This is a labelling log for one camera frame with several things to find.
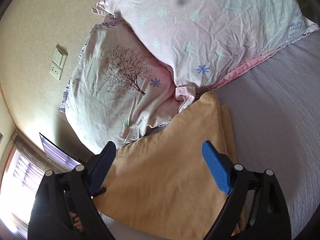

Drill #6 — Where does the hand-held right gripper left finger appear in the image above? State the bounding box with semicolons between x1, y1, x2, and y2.
27;141;117;240

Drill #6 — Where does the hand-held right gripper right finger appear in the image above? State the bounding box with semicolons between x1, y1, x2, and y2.
202;140;292;240

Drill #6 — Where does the yellow cloth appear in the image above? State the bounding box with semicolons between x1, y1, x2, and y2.
95;91;247;238

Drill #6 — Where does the dark flat screen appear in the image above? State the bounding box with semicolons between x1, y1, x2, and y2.
39;133;80;169

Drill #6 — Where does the grey bed sheet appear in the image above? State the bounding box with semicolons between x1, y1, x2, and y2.
100;32;320;240

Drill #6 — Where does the pink pillow with tree print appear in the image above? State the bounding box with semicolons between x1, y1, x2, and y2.
58;15;182;150

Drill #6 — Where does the window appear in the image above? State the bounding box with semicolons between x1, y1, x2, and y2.
0;130;45;240

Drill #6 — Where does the pink pillow with flower print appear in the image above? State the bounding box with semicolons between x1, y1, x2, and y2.
91;0;318;92

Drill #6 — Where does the white wall socket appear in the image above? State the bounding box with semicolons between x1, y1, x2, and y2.
49;64;63;81

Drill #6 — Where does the white wall switch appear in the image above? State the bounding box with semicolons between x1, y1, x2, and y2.
52;44;68;68

